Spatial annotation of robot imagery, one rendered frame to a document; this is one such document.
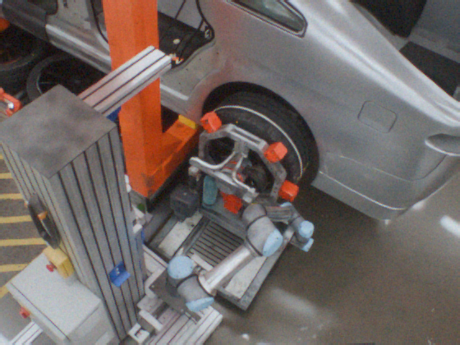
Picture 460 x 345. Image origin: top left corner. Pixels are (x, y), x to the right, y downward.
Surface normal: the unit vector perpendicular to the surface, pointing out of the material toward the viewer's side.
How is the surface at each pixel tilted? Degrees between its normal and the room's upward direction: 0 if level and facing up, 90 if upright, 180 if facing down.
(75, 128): 0
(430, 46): 0
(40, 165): 0
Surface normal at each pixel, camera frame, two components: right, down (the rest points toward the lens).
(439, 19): -0.52, 0.67
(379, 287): 0.09, -0.57
